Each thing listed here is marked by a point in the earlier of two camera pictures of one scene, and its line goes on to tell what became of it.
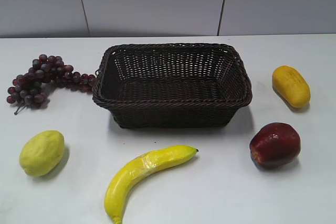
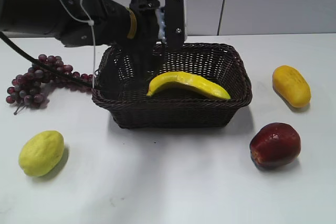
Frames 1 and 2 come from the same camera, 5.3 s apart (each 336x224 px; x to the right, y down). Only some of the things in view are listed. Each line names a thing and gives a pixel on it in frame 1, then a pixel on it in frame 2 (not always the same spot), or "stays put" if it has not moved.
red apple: x=274 y=145 stays put
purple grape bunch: x=29 y=88 stays put
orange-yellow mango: x=289 y=82 stays put
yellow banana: x=131 y=169 to x=198 y=81
